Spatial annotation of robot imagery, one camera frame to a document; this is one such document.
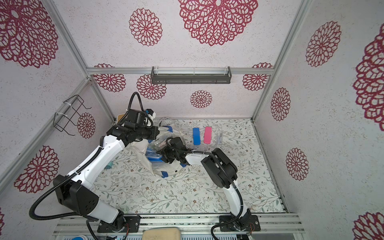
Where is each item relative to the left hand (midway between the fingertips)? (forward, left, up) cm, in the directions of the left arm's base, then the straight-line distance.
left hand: (159, 133), depth 80 cm
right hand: (-3, +5, -15) cm, 16 cm away
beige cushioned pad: (-43, -4, -20) cm, 48 cm away
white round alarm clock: (+28, +2, -22) cm, 35 cm away
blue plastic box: (+17, -21, -26) cm, 37 cm away
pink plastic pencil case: (+18, -29, -26) cm, 43 cm away
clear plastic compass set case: (+16, -38, -26) cm, 48 cm away
